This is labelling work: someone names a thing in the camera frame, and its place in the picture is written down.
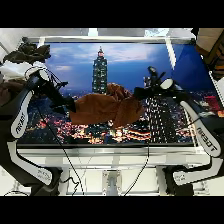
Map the silver frame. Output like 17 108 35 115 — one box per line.
13 35 214 197

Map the black cable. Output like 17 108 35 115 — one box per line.
123 138 151 197
34 99 86 197

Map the white garment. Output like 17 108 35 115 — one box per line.
0 61 47 82

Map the dark olive garment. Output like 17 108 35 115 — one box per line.
2 37 52 66

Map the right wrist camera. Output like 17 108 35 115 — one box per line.
143 65 167 88

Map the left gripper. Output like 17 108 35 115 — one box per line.
50 96 77 114

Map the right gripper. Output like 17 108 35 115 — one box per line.
133 86 150 101

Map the dark brown garment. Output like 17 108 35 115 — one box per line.
0 79 27 108

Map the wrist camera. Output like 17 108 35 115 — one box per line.
49 75 70 92
143 65 167 88

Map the brown shirt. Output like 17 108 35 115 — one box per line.
69 82 145 130

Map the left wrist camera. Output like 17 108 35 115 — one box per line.
49 75 70 92

